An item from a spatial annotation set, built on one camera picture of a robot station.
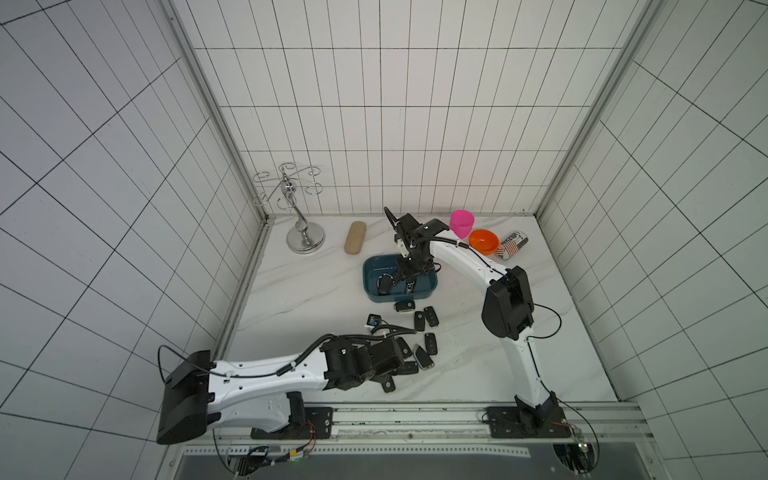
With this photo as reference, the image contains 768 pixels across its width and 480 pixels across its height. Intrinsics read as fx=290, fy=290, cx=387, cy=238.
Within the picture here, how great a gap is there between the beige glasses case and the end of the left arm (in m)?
0.53

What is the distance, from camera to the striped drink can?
1.06 meters

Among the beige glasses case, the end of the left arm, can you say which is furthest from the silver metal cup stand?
the end of the left arm

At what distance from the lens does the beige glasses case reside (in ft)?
3.57
